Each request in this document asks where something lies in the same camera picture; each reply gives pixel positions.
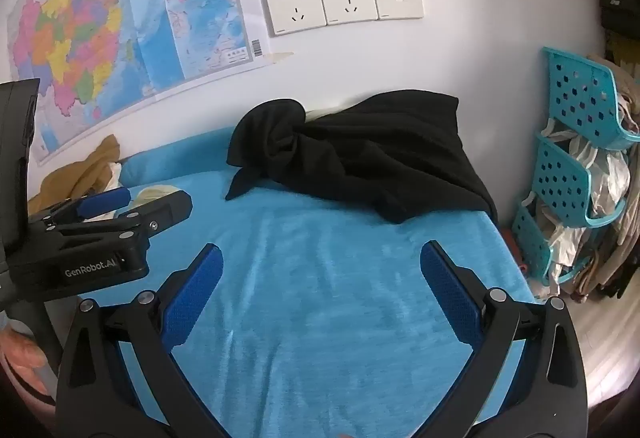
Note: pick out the pale yellow cloth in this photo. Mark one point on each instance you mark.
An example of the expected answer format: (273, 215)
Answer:
(150, 195)

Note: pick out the white plastic bags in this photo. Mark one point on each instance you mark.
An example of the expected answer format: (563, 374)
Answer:
(607, 178)

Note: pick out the blue blanket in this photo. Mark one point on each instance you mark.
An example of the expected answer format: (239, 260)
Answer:
(310, 278)

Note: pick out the colourful wall map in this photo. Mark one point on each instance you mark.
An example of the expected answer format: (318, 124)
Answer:
(100, 18)

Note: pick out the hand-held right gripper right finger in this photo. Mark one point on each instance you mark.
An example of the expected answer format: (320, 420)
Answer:
(450, 288)

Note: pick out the teal plastic basket rack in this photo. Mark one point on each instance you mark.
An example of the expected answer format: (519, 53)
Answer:
(565, 178)

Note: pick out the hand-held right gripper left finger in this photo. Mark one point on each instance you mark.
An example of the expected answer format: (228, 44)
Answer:
(195, 298)

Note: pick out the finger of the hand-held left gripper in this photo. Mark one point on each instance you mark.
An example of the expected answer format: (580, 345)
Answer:
(105, 200)
(170, 210)

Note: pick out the beige tape strip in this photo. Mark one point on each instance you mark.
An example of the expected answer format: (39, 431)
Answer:
(282, 57)

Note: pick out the mustard garment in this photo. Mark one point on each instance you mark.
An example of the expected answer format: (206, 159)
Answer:
(95, 163)

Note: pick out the black bag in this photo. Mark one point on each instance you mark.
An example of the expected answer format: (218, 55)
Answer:
(620, 11)

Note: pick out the person's left hand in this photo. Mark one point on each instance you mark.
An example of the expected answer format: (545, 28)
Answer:
(20, 358)

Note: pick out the black garment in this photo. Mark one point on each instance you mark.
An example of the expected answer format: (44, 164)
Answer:
(375, 158)

